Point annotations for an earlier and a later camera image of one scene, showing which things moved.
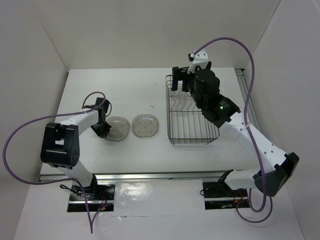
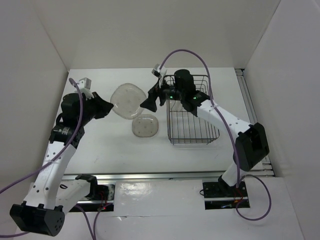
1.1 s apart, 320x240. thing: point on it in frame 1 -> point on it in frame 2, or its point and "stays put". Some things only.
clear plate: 145,125 stays put
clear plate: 120,128 -> 126,99
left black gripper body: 101,128 -> 91,110
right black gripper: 178,74 -> 150,103
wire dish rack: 186,123 stays put
